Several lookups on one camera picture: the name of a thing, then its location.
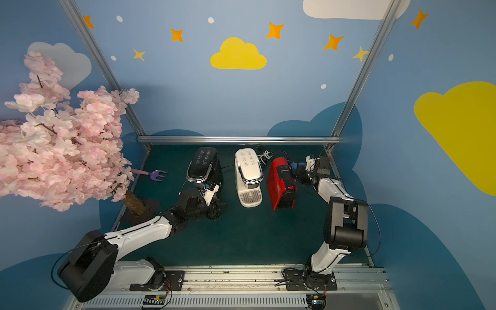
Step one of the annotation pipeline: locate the red coffee machine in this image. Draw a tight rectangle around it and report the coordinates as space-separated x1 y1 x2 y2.
267 157 297 210

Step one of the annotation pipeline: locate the blue grey cleaning cloth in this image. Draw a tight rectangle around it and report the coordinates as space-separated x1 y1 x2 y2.
290 162 307 174

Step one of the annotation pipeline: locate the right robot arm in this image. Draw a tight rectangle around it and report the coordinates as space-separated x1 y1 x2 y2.
290 156 369 275

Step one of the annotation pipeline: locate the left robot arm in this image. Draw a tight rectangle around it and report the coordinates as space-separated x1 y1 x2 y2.
58 183 227 302

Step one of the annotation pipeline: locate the black coffee machine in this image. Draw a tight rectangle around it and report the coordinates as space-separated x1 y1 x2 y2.
186 147 224 187

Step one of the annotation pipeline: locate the white coffee machine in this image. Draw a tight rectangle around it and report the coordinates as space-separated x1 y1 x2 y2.
235 148 264 208

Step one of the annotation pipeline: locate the purple toy fork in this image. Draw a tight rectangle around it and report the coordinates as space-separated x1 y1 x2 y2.
131 169 168 182

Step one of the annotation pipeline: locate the pink cherry blossom tree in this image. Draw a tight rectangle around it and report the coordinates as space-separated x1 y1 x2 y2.
1 52 140 212

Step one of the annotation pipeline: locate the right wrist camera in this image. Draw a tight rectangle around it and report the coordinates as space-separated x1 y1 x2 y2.
306 155 316 173

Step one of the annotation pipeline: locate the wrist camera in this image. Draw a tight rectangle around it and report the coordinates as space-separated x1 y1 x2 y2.
202 182 220 206
306 155 316 173

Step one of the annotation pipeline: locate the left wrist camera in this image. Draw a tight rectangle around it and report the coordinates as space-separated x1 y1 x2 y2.
202 182 220 206

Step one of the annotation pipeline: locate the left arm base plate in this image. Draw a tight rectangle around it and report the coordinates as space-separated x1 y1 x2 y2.
130 270 185 292

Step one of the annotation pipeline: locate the horizontal aluminium frame bar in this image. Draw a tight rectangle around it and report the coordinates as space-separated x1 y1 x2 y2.
137 136 340 145

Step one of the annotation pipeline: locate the left aluminium frame post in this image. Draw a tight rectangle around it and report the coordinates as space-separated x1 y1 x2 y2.
59 0 147 136

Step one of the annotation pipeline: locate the aluminium frame post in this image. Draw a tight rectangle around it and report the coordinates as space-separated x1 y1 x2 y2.
325 0 403 156
59 0 147 136

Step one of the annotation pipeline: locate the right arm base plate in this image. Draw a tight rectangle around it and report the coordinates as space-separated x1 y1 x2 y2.
281 267 338 291

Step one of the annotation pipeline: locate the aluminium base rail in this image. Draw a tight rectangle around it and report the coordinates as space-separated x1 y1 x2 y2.
65 263 400 309

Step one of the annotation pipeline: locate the right aluminium frame post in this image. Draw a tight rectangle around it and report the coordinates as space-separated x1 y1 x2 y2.
325 0 403 156

